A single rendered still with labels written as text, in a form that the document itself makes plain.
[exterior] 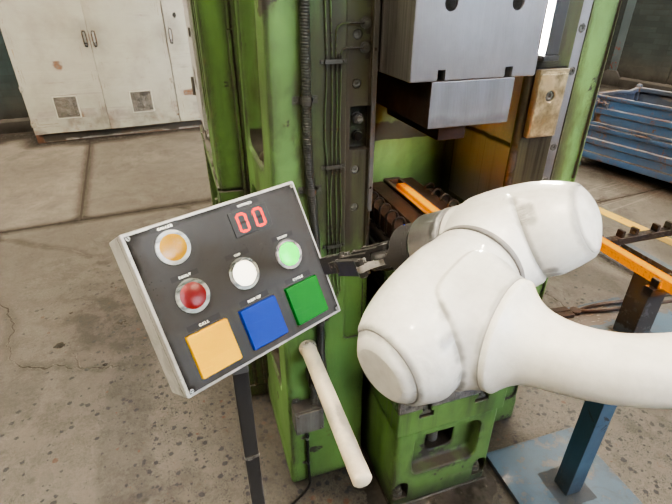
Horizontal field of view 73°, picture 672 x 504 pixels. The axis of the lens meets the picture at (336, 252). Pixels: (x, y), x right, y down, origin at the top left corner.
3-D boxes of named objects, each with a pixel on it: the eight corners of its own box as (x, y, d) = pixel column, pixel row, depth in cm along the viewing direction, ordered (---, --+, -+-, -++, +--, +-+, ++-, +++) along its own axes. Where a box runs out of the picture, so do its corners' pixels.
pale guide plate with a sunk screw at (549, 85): (555, 135, 123) (571, 68, 115) (527, 138, 121) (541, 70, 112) (549, 133, 125) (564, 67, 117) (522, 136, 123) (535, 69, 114)
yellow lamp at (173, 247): (190, 261, 74) (186, 237, 72) (160, 265, 73) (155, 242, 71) (189, 252, 77) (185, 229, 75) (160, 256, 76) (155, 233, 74)
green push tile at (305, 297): (329, 309, 90) (316, 274, 89) (300, 325, 86) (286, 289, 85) (324, 309, 92) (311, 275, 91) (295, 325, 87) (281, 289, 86)
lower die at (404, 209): (482, 258, 120) (487, 229, 115) (413, 271, 114) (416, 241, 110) (410, 198, 154) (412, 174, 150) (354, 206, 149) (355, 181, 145)
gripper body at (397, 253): (416, 286, 59) (369, 290, 66) (454, 262, 64) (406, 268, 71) (397, 231, 58) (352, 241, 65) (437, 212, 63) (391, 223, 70)
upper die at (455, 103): (507, 122, 102) (515, 77, 97) (427, 129, 97) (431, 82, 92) (419, 89, 137) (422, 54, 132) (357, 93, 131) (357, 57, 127)
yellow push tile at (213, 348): (243, 357, 78) (227, 317, 77) (204, 380, 74) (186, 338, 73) (239, 357, 80) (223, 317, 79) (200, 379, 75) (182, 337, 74)
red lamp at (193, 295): (210, 308, 75) (206, 287, 73) (180, 314, 74) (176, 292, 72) (208, 298, 78) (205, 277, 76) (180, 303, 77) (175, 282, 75)
